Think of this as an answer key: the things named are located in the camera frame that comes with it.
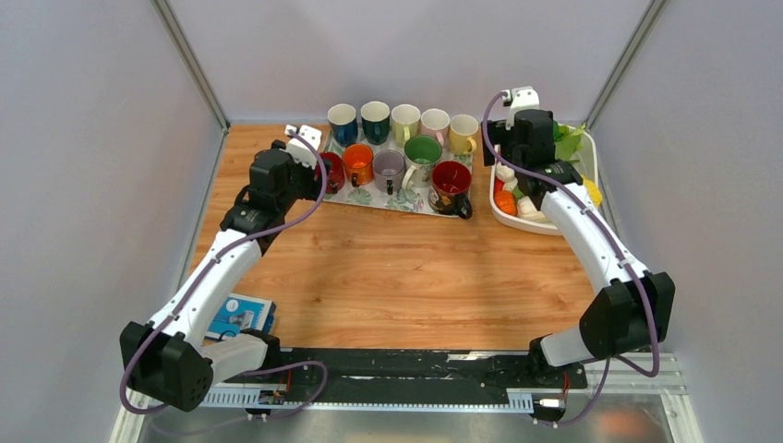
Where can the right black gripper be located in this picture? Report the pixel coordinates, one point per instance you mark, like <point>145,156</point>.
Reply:
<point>499,134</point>

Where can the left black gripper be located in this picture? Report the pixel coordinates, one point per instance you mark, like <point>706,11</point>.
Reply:
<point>313,185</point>

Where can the red mug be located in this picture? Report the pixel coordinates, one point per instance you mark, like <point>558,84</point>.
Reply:
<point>336,175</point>

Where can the pale yellow mug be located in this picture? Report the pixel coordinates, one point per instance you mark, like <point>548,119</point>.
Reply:
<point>463,134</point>

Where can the orange mug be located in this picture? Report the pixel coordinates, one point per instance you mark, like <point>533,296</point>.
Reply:
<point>357,162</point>

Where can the black floral mug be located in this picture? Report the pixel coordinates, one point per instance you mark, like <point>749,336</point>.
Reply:
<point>448,193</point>

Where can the blue mug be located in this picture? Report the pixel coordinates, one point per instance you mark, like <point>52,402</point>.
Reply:
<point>342,118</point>

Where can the pink mug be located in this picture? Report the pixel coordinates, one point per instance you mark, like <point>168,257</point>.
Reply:
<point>435,123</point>

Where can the cream cat pattern mug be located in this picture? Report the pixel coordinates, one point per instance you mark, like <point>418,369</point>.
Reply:
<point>422,154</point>

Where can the mauve mug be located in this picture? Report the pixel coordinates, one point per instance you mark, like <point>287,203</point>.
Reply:
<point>388,171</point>

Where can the teal mug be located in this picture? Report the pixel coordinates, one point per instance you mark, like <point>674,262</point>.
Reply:
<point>376,122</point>

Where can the light green faceted mug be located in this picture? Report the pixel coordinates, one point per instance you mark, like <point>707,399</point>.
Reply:
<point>405,123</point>

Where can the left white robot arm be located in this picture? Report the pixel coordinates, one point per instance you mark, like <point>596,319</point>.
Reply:
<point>165,358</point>

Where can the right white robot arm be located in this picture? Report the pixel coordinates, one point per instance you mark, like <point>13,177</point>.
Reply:
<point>629,316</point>

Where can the green bok choy toy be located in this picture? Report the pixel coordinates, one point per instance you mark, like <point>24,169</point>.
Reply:
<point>567,140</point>

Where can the white vegetable tub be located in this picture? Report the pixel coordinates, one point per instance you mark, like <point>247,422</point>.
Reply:
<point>584,161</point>

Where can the orange toy pumpkin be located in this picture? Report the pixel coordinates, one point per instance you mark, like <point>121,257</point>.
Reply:
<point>504,199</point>

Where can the blue booklet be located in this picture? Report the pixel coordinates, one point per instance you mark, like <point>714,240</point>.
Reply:
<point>240,312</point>

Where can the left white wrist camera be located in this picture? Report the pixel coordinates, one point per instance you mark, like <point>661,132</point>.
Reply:
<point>298,150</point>

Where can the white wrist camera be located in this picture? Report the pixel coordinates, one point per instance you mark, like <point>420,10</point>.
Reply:
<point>298,150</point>
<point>519,99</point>

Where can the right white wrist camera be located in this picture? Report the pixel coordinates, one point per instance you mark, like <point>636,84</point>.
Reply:
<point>519,99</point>

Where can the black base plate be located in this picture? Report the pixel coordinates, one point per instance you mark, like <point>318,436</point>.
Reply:
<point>412,377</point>

